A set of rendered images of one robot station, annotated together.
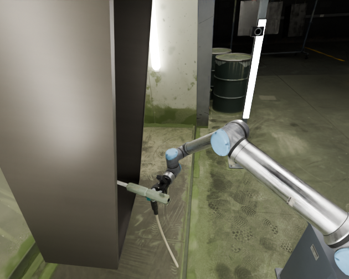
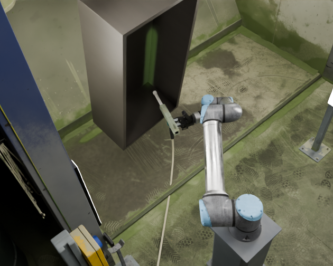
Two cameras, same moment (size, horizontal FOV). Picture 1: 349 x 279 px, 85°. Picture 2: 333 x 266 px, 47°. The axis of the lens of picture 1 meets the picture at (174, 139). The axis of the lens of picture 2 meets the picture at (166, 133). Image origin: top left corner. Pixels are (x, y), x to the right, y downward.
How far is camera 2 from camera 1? 1.81 m
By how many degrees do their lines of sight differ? 36
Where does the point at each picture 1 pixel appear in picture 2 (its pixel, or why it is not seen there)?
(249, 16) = not seen: outside the picture
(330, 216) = (210, 184)
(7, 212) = not seen: hidden behind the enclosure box
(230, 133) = (209, 111)
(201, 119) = (332, 71)
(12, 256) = (82, 107)
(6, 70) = (95, 47)
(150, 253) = (160, 165)
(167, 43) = not seen: outside the picture
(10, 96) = (94, 53)
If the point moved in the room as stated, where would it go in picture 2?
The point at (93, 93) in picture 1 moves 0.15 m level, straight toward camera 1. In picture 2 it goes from (117, 68) to (107, 87)
